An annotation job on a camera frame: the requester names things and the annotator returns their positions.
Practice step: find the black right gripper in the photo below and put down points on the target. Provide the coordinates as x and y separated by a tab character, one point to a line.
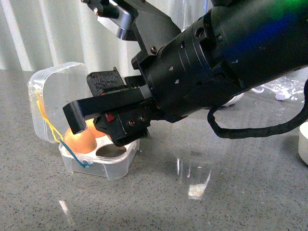
182	78

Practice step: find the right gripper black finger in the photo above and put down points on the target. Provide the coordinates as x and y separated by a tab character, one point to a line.
77	112

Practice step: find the clear plastic egg box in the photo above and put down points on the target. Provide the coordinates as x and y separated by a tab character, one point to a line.
58	86

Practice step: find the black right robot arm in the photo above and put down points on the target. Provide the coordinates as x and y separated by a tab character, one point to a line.
236	46

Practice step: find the brown egg front left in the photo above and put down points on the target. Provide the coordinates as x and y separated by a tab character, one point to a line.
83	142

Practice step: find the yellow rubber band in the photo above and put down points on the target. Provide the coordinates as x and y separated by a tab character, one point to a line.
55	133

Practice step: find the blue rubber band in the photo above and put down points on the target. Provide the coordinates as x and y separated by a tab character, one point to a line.
84	165

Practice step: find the white Joyoung cooker appliance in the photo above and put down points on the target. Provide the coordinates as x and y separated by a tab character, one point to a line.
234	100

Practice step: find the clear plastic bag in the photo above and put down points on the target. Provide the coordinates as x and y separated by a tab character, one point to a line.
285	89

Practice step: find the white round bowl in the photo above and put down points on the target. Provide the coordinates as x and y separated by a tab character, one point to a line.
303	142

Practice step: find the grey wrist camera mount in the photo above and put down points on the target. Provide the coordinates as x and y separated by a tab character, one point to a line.
136	20

